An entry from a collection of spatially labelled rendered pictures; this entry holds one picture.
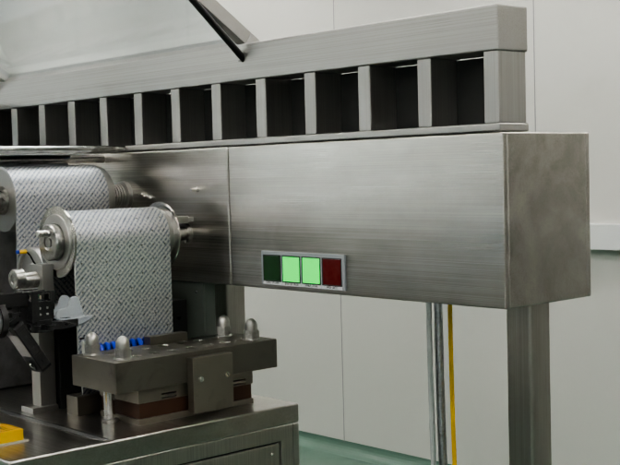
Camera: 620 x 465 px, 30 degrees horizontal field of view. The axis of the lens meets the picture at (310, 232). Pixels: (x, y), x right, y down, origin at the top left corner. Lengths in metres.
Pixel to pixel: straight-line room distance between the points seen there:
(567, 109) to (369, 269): 2.65
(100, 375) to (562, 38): 2.96
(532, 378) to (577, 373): 2.63
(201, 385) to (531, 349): 0.65
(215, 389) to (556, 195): 0.78
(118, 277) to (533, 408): 0.89
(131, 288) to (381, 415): 3.22
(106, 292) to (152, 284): 0.12
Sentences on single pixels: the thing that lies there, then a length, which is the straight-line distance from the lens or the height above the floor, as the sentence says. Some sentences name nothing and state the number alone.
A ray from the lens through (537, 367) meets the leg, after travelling 2.18.
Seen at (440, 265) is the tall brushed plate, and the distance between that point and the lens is 2.06.
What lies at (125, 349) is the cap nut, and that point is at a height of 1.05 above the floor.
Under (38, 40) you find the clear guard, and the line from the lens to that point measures 3.04.
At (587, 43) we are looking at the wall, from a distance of 4.71.
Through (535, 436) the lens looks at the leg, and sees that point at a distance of 2.19.
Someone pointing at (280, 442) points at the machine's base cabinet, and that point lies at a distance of 2.43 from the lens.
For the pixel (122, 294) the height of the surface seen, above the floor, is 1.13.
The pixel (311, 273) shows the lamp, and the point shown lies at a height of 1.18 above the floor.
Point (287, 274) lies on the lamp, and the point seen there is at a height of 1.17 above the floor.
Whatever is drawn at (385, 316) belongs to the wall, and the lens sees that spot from 5.45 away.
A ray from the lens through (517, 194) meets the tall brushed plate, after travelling 1.99.
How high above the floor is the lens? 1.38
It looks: 3 degrees down
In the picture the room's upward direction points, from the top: 2 degrees counter-clockwise
